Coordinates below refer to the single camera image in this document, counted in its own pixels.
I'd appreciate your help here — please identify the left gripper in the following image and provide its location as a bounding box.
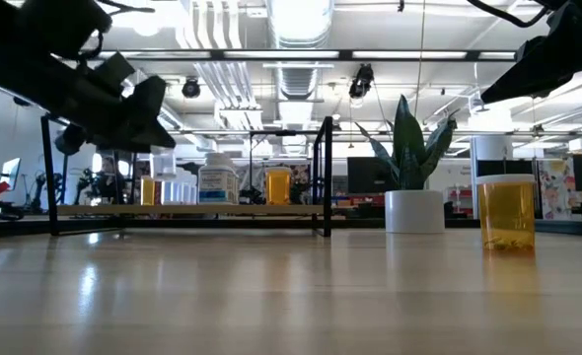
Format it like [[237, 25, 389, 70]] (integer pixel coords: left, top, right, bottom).
[[0, 48, 178, 153]]

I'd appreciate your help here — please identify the small orange pill bottle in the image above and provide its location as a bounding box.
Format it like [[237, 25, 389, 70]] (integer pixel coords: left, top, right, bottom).
[[140, 176, 157, 207]]

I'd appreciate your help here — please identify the white blue-labelled medicine bottle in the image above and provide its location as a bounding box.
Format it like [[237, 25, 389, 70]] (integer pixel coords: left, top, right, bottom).
[[197, 151, 240, 205]]

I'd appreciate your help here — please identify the large orange pill bottle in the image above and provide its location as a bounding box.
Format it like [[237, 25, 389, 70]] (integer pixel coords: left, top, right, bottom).
[[475, 173, 538, 251], [264, 166, 292, 206]]

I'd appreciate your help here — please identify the black ceiling spotlight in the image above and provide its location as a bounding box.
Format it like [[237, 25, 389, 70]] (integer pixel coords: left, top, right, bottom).
[[181, 77, 202, 100], [348, 62, 375, 100]]

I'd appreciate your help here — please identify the colourful floral poster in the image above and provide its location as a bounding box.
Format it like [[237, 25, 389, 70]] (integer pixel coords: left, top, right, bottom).
[[537, 158, 576, 221]]

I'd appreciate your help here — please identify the green snake plant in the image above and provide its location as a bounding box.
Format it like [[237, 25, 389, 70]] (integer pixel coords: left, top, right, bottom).
[[354, 94, 459, 192]]

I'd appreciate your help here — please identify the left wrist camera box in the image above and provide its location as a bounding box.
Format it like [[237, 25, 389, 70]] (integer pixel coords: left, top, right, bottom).
[[93, 51, 137, 93]]

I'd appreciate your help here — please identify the wooden shelf with black frame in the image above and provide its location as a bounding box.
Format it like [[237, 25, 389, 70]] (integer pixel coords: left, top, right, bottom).
[[40, 115, 334, 238]]

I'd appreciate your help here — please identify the black metal rig frame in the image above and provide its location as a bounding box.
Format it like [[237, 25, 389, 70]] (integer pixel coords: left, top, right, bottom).
[[0, 47, 582, 241]]

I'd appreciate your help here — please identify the silver ventilation duct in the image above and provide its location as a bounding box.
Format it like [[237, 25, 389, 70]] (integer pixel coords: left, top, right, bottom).
[[265, 0, 336, 154]]

